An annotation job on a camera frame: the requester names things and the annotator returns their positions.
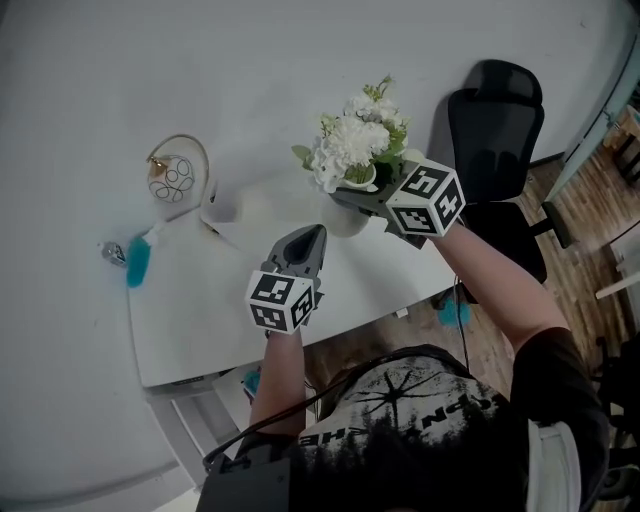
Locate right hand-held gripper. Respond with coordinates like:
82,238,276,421
332,158,467,250

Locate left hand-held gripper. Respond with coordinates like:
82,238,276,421
244,224,329,335

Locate white flowers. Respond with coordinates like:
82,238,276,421
292,74,426,240

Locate person's right forearm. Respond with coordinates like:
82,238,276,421
437,222,572,361

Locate person's left forearm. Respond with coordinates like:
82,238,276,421
248,327,307,436

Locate black office chair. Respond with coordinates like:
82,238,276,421
446,58,575,286

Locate teal cleaning brush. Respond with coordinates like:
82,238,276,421
241,368,263,400

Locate teal fluffy floor brush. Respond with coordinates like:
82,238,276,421
436,298,472,329

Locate teal fluffy duster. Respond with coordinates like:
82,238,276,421
125,222,166,290

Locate black printed t-shirt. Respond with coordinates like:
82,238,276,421
289,327,612,512

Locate grey waist pack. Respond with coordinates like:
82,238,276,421
197,439,294,512

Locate wooden shelf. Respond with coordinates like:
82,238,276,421
602,104,640,181

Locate white side desk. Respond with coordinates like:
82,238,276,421
594,239,640,301

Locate black body cable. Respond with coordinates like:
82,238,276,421
202,344,471,471

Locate white shoulder strap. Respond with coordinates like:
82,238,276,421
527,419,584,512

